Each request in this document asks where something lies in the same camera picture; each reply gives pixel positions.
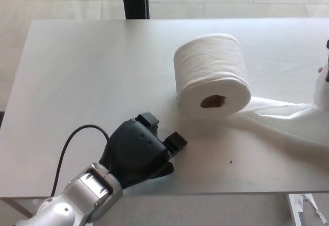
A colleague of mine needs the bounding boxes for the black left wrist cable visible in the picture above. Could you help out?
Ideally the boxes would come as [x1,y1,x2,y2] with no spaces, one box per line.
[50,124,111,197]

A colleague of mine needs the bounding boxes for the white toilet paper roll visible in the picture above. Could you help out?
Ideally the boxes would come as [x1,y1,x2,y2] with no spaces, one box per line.
[173,32,329,147]

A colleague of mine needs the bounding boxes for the grey slanted table leg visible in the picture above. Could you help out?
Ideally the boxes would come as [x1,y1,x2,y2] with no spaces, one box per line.
[0,197,40,219]

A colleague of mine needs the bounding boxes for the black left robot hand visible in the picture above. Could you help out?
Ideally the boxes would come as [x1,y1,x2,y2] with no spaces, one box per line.
[98,111,189,190]

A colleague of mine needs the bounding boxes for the torn paper scraps on floor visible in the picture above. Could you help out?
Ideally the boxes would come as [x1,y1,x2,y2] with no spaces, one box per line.
[295,193,327,222]

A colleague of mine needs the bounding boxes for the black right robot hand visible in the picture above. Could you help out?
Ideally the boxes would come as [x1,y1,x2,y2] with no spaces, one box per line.
[325,39,329,83]

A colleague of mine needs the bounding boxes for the white wide table leg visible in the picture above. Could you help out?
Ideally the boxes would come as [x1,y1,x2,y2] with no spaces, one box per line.
[286,193,304,226]

